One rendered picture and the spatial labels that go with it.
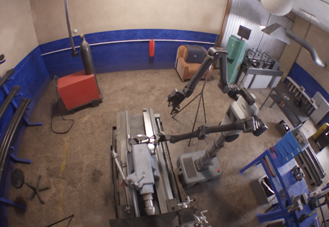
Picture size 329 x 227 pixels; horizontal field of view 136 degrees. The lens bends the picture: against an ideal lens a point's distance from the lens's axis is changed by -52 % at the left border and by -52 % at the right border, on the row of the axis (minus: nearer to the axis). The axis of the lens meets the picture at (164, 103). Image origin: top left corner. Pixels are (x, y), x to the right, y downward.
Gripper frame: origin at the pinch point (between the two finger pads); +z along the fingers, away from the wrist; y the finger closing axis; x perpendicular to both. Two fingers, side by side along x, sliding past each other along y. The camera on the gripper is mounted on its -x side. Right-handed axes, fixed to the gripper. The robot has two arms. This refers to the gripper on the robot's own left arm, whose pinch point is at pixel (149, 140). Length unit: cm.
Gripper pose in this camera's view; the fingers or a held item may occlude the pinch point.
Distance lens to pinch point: 138.9
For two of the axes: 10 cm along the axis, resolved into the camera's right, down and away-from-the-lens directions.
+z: -9.7, 0.8, -2.1
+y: 2.1, 7.0, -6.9
